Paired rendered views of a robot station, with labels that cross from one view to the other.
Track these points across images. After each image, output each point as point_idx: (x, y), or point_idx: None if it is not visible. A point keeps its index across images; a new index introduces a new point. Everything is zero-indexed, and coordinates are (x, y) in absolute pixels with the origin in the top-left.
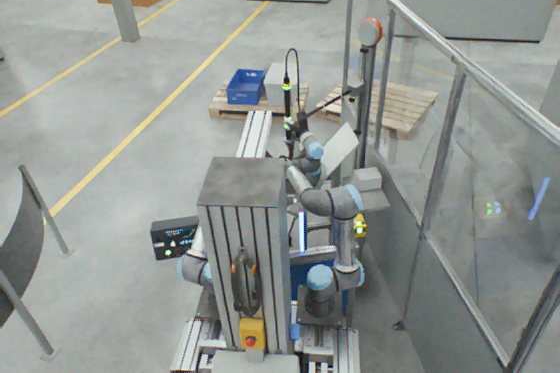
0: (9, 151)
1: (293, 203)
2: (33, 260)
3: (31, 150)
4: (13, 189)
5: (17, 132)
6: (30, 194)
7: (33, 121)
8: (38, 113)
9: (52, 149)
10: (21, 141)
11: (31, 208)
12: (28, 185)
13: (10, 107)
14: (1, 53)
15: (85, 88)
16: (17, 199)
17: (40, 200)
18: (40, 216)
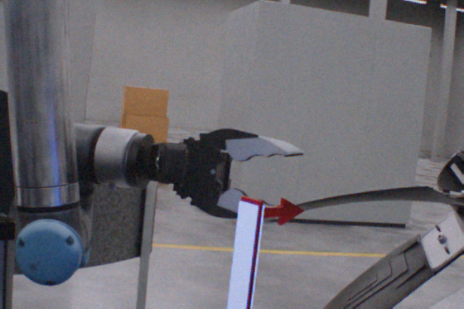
0: (276, 277)
1: (303, 203)
2: (14, 258)
3: (297, 287)
4: (216, 300)
5: (313, 270)
6: (125, 202)
7: (345, 271)
8: (363, 268)
9: (318, 296)
10: (302, 277)
11: (96, 206)
12: (143, 199)
13: (345, 253)
14: (406, 218)
15: (453, 274)
16: (202, 307)
17: (145, 238)
18: (113, 247)
